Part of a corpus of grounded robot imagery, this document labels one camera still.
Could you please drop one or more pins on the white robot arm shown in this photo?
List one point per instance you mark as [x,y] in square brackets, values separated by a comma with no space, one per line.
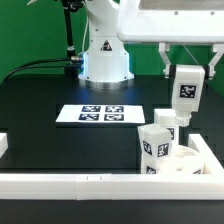
[106,61]

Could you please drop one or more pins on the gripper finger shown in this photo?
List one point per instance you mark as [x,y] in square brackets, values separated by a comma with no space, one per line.
[218,50]
[170,70]

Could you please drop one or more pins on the white block at left edge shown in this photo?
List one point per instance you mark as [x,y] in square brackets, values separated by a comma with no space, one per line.
[3,143]

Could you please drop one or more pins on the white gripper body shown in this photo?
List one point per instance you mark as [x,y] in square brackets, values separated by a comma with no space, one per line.
[171,21]

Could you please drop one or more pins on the white U-shaped fence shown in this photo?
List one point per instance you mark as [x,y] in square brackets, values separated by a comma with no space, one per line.
[206,186]

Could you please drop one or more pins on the white marker sheet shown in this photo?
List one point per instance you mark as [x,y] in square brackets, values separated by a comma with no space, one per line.
[130,114]

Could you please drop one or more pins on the black camera stand pole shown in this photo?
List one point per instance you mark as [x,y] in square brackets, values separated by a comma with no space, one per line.
[75,62]

